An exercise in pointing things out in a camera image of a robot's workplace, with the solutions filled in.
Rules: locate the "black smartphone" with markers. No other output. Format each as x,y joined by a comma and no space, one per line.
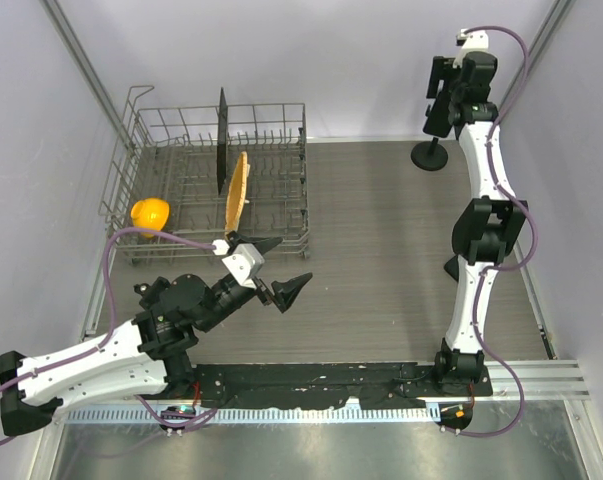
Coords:
451,267

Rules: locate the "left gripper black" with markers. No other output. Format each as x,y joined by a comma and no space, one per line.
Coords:
284,291

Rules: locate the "yellow bowl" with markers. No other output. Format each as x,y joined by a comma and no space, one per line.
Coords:
150,213

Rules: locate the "lavender smartphone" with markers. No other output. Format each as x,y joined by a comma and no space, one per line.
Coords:
437,122

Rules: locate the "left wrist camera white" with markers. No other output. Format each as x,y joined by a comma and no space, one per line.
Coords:
243,263

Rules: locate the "black plate upright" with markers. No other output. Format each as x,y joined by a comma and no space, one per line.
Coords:
222,142

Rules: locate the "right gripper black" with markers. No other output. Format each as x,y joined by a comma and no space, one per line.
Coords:
439,69

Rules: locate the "white slotted cable duct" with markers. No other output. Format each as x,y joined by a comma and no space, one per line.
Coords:
350,414

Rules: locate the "grey wire dish rack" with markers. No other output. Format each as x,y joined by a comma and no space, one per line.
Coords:
170,153

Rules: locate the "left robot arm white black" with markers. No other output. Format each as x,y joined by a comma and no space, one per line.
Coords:
146,355

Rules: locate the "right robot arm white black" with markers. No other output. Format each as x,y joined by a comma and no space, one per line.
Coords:
487,230

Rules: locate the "orange wooden plate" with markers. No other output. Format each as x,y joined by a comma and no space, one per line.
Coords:
237,192

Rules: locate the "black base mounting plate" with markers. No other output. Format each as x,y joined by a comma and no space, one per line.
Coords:
322,386

